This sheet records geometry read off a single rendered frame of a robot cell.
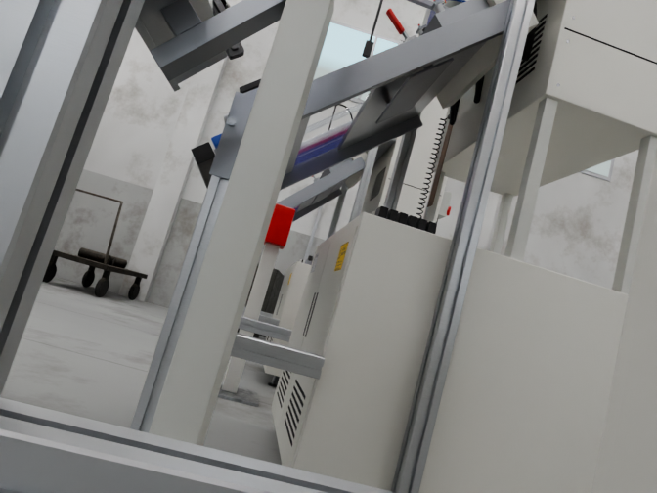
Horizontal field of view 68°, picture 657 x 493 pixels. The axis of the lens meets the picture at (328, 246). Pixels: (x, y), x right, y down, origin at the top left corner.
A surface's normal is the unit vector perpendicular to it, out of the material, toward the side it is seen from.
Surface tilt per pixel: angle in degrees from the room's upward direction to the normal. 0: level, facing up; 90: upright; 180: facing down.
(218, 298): 90
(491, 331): 90
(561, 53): 90
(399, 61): 90
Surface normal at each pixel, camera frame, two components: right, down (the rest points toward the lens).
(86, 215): 0.10, -0.11
